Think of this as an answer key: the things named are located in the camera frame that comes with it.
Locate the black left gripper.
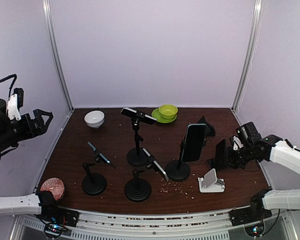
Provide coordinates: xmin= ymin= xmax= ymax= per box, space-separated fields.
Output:
xmin=0 ymin=108 xmax=53 ymax=155

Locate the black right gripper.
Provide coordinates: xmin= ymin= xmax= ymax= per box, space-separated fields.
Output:
xmin=219 ymin=143 xmax=254 ymax=169

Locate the pink cased smartphone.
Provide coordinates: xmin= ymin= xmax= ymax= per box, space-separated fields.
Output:
xmin=206 ymin=158 xmax=217 ymax=169

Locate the large black smartphone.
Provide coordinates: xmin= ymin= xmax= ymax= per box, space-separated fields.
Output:
xmin=214 ymin=139 xmax=227 ymax=171

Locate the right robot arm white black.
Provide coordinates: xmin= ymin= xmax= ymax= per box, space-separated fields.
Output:
xmin=225 ymin=121 xmax=300 ymax=221

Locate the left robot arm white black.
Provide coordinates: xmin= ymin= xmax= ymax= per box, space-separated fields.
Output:
xmin=0 ymin=94 xmax=62 ymax=222

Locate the white folding phone stand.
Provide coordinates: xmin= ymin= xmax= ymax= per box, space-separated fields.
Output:
xmin=197 ymin=168 xmax=226 ymax=193

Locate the small black phone stand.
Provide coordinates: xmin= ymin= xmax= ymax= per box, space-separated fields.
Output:
xmin=197 ymin=115 xmax=216 ymax=137

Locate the blue phone on right stand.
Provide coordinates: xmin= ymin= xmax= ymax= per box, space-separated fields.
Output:
xmin=181 ymin=123 xmax=207 ymax=162

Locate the teal phone on left stand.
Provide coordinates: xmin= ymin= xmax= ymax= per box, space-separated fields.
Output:
xmin=88 ymin=141 xmax=111 ymax=164

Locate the black round-base stand right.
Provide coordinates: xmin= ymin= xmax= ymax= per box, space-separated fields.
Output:
xmin=165 ymin=139 xmax=206 ymax=182

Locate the black round-base stand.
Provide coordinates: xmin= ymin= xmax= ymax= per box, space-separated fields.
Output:
xmin=165 ymin=139 xmax=206 ymax=182
xmin=124 ymin=154 xmax=155 ymax=203
xmin=81 ymin=161 xmax=117 ymax=196
xmin=126 ymin=119 xmax=147 ymax=167

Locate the black round-base stand left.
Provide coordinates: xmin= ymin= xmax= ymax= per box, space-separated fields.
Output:
xmin=81 ymin=161 xmax=117 ymax=196

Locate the black round-base stand back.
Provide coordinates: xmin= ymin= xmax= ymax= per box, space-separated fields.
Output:
xmin=126 ymin=119 xmax=147 ymax=167

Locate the black round-base stand front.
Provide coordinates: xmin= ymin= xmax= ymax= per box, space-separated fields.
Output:
xmin=124 ymin=154 xmax=155 ymax=203

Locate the white ceramic bowl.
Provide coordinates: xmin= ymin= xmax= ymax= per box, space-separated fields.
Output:
xmin=84 ymin=110 xmax=105 ymax=129

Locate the red patterned bowl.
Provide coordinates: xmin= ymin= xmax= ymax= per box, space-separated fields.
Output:
xmin=40 ymin=177 xmax=65 ymax=201

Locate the green plastic bowl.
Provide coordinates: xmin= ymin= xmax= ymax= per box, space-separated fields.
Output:
xmin=158 ymin=104 xmax=178 ymax=120

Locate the green plastic plate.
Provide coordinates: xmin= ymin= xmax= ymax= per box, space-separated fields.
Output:
xmin=151 ymin=108 xmax=177 ymax=124

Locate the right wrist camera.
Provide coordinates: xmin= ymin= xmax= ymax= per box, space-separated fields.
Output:
xmin=229 ymin=135 xmax=244 ymax=151

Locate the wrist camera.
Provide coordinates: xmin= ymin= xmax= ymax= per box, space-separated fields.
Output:
xmin=7 ymin=88 xmax=24 ymax=121
xmin=229 ymin=135 xmax=244 ymax=151

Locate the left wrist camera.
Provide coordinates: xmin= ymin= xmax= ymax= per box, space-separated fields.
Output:
xmin=7 ymin=88 xmax=24 ymax=121

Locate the left black braided cable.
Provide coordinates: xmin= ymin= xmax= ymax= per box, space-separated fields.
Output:
xmin=0 ymin=73 xmax=18 ymax=101

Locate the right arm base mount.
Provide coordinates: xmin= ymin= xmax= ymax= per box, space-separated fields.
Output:
xmin=228 ymin=206 xmax=272 ymax=227

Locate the front aluminium rail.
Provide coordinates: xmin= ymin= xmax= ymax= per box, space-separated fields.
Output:
xmin=17 ymin=203 xmax=291 ymax=240

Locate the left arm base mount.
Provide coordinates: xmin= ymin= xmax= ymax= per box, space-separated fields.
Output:
xmin=35 ymin=205 xmax=80 ymax=227

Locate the left aluminium frame post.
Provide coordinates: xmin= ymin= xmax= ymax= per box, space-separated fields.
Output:
xmin=42 ymin=0 xmax=74 ymax=112

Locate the aluminium frame post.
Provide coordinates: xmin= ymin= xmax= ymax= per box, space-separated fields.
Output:
xmin=42 ymin=0 xmax=74 ymax=112
xmin=232 ymin=0 xmax=264 ymax=115

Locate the right aluminium frame post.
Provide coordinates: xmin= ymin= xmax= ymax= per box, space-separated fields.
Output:
xmin=232 ymin=0 xmax=264 ymax=115

